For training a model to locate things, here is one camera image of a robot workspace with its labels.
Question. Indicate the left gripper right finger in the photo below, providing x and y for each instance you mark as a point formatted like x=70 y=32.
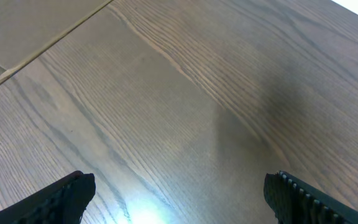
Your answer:
x=294 y=201

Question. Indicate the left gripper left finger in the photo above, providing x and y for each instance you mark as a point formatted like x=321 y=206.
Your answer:
x=63 y=201

